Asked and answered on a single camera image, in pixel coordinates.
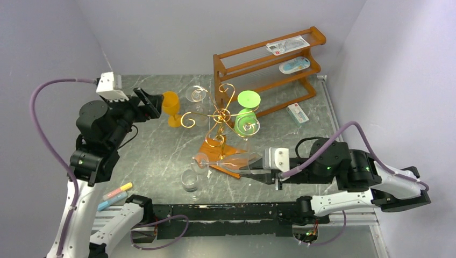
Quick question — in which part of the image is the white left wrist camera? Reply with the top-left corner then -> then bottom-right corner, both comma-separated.
96,71 -> 130,102

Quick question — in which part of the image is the orange plastic wine glass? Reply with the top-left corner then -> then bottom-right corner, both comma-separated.
162,91 -> 181,128

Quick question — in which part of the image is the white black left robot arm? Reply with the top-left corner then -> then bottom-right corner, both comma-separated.
47,88 -> 164,257

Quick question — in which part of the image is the yellow pink marker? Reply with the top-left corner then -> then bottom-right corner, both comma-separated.
103,182 -> 133,201

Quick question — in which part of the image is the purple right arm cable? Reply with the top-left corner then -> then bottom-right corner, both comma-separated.
279,121 -> 430,192

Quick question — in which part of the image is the green plastic wine glass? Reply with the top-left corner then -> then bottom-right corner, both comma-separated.
235,90 -> 261,122

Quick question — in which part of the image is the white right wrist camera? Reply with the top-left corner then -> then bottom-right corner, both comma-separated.
262,147 -> 290,172

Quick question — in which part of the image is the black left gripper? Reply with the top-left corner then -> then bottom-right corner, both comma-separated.
104,87 -> 165,148

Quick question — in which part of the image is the blue blister pack middle shelf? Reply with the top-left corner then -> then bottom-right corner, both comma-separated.
279,56 -> 311,74

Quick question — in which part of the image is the clear wine glass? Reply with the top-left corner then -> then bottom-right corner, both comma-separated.
186,85 -> 209,127
181,169 -> 202,201
190,152 -> 251,174
234,113 -> 260,153

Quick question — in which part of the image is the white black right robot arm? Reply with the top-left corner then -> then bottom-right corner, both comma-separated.
240,141 -> 431,226

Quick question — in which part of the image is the small white teal box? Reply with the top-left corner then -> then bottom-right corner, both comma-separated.
286,103 -> 310,126

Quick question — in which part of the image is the gold wire wine glass rack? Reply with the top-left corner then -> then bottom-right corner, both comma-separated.
181,83 -> 240,179

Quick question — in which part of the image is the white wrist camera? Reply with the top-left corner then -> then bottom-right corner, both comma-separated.
96,71 -> 130,102
262,147 -> 290,172

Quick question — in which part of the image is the wooden three-tier shelf rack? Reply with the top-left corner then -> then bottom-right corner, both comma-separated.
213,26 -> 327,117

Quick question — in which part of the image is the white flat packet top shelf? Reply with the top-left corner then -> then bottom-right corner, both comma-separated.
266,35 -> 310,56

